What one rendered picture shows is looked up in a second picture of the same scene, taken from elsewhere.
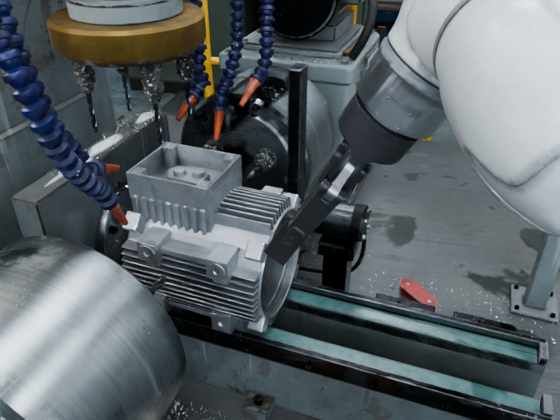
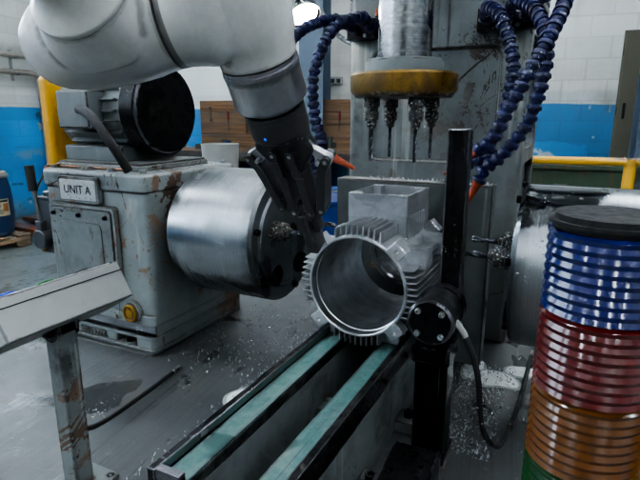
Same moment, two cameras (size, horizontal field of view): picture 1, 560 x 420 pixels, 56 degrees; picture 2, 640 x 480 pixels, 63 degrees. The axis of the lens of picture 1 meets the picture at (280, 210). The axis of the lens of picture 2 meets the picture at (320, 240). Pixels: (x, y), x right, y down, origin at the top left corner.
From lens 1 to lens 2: 0.98 m
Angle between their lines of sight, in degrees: 88
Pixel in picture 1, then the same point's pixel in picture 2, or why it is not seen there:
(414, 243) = not seen: outside the picture
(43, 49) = (455, 118)
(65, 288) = (245, 176)
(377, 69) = not seen: hidden behind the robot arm
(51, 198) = (348, 181)
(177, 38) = (367, 80)
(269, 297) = (361, 328)
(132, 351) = (224, 210)
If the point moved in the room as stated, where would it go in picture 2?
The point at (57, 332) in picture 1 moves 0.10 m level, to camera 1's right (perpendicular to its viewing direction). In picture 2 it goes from (221, 182) to (203, 190)
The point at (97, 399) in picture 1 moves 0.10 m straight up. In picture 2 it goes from (199, 209) to (196, 152)
